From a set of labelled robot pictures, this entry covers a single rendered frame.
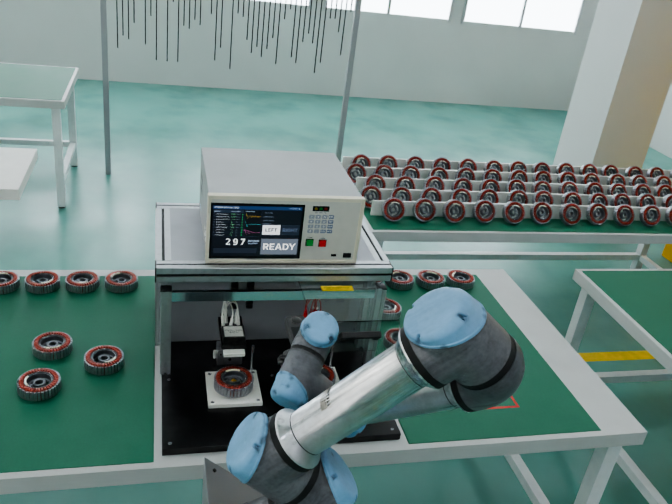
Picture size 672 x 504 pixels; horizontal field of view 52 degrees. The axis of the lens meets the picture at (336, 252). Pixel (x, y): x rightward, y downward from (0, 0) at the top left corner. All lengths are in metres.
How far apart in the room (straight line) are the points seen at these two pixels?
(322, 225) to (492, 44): 7.21
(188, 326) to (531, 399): 1.09
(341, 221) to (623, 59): 3.76
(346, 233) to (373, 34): 6.57
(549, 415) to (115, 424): 1.26
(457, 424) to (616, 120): 3.81
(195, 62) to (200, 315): 6.18
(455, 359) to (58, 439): 1.17
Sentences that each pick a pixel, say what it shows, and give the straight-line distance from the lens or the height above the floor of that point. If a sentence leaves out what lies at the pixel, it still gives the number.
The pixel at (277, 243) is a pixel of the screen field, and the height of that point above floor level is 1.18.
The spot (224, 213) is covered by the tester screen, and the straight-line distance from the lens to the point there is 1.86.
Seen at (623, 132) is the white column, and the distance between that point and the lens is 5.61.
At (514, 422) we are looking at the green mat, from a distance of 2.14.
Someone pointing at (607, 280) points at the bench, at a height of 0.75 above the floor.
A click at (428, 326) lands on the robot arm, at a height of 1.48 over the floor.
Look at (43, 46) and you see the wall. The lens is 8.23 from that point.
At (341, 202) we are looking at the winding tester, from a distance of 1.91.
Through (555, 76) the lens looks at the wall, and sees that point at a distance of 9.51.
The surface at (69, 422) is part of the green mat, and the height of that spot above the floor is 0.75.
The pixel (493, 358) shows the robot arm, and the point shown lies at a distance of 1.10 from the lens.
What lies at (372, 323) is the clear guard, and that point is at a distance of 1.84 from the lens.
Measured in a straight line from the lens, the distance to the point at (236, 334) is 1.98.
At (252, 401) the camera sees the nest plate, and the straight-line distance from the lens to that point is 1.97.
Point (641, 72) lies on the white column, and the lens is 5.52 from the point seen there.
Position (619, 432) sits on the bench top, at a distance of 2.27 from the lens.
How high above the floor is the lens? 2.04
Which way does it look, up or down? 27 degrees down
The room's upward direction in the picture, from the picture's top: 8 degrees clockwise
